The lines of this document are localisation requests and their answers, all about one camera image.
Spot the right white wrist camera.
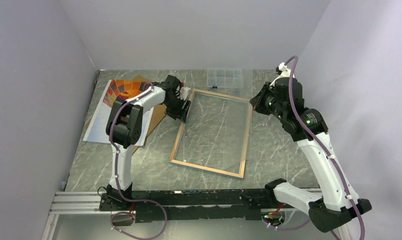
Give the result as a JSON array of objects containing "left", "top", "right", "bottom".
[{"left": 275, "top": 62, "right": 295, "bottom": 80}]

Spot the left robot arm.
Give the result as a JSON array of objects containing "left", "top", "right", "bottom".
[{"left": 105, "top": 75, "right": 193, "bottom": 210}]

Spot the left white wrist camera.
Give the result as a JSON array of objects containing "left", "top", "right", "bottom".
[{"left": 178, "top": 86, "right": 193, "bottom": 101}]

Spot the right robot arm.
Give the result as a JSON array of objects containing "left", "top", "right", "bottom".
[{"left": 249, "top": 77, "right": 372, "bottom": 233}]

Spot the hot air balloon photo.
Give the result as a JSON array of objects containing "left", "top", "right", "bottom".
[{"left": 83, "top": 79, "right": 147, "bottom": 144}]

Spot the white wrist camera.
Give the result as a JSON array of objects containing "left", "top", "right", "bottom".
[
  {"left": 178, "top": 86, "right": 193, "bottom": 101},
  {"left": 275, "top": 62, "right": 295, "bottom": 80}
]

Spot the clear plastic organizer box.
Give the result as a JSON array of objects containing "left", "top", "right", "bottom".
[{"left": 207, "top": 68, "right": 244, "bottom": 89}]

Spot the blue picture frame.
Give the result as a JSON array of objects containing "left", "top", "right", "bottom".
[{"left": 169, "top": 89, "right": 253, "bottom": 178}]

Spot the clear glass pane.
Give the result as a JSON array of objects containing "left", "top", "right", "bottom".
[{"left": 179, "top": 67, "right": 255, "bottom": 170}]

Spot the aluminium rail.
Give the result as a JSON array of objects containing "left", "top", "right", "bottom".
[{"left": 49, "top": 188, "right": 343, "bottom": 215}]

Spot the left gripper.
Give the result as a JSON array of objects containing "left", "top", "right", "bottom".
[{"left": 164, "top": 95, "right": 192, "bottom": 124}]

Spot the black base bar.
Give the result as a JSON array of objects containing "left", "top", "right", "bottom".
[{"left": 99, "top": 188, "right": 289, "bottom": 223}]

